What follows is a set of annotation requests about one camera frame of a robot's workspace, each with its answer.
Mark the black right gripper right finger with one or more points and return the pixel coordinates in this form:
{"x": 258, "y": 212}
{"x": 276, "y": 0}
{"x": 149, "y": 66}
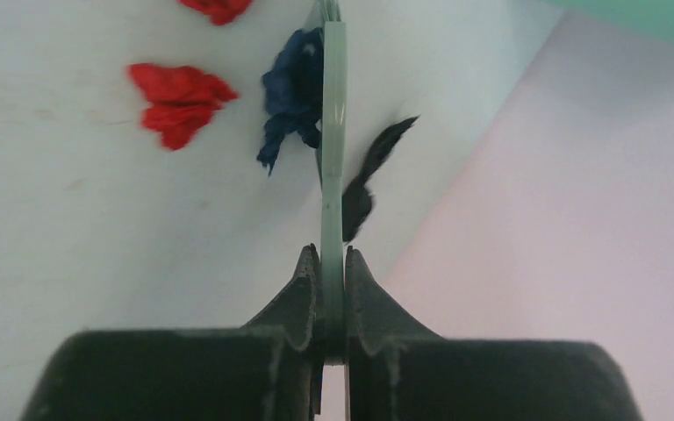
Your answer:
{"x": 398, "y": 369}

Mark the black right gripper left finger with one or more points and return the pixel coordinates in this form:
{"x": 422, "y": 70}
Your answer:
{"x": 270, "y": 368}

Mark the mint green hand brush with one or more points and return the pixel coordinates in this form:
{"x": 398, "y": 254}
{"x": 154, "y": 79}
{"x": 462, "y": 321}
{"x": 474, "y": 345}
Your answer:
{"x": 330, "y": 164}

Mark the black paper scrap rear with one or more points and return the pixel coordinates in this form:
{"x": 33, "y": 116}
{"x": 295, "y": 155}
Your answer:
{"x": 357, "y": 201}

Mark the blue paper scrap near bin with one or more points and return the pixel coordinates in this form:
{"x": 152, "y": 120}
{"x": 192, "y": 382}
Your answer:
{"x": 293, "y": 90}

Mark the red paper scrap near brush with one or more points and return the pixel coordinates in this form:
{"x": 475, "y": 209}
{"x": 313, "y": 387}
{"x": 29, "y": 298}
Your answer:
{"x": 181, "y": 100}

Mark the red paper scrap near bin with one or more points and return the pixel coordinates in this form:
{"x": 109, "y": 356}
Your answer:
{"x": 219, "y": 12}

